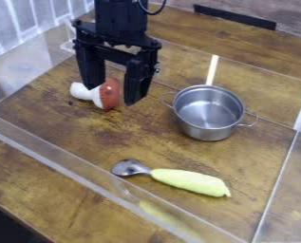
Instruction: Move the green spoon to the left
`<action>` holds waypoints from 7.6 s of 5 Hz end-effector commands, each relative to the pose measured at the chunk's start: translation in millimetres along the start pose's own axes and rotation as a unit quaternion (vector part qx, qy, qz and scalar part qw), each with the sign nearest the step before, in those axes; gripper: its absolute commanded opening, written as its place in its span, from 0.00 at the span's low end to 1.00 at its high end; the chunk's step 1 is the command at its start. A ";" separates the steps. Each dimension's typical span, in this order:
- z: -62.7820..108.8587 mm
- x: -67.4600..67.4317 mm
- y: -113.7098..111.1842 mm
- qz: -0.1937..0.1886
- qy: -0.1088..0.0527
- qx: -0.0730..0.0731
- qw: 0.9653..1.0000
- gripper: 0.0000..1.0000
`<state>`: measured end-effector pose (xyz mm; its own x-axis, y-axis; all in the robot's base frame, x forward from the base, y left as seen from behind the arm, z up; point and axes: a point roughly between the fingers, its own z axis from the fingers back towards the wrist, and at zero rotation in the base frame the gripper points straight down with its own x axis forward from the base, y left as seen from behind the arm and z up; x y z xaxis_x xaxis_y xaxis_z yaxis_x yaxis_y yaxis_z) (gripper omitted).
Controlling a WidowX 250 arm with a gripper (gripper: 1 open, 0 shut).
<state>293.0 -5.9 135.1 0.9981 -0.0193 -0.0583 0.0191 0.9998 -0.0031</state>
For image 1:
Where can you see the black strip on table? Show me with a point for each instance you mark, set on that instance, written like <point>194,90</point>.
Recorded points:
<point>236,17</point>

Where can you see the green handled metal spoon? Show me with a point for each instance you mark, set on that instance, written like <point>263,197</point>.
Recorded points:
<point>196,182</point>

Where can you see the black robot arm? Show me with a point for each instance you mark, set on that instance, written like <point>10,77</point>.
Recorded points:
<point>122,15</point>

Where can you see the small steel pot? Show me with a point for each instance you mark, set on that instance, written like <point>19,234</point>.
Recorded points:
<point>208,110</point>

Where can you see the clear acrylic triangle stand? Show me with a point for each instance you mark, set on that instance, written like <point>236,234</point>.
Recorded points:
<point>68,45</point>

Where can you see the clear acrylic front barrier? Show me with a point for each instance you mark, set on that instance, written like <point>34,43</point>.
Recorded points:
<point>153,208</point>

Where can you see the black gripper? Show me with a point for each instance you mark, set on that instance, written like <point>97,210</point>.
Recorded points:
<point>129,48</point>

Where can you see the toy mushroom brown cap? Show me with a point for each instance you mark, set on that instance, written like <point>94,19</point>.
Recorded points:
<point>105,95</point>

